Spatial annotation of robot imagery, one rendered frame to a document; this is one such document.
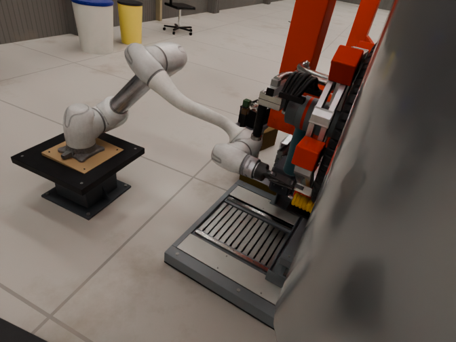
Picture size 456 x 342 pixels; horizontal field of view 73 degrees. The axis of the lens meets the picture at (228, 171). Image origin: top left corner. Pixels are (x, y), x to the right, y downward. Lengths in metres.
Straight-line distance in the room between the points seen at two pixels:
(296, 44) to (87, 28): 3.44
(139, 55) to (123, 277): 1.03
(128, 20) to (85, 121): 3.63
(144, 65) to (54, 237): 1.04
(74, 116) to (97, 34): 3.04
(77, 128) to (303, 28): 1.27
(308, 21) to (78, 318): 1.72
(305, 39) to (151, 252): 1.36
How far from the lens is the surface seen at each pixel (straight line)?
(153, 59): 1.40
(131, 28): 5.32
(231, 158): 1.25
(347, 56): 1.04
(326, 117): 1.03
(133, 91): 1.70
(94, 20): 4.70
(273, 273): 1.53
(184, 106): 1.34
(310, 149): 0.99
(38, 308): 1.66
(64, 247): 1.84
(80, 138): 1.83
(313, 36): 1.72
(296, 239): 1.62
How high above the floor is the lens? 1.34
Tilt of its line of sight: 35 degrees down
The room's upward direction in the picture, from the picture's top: 9 degrees clockwise
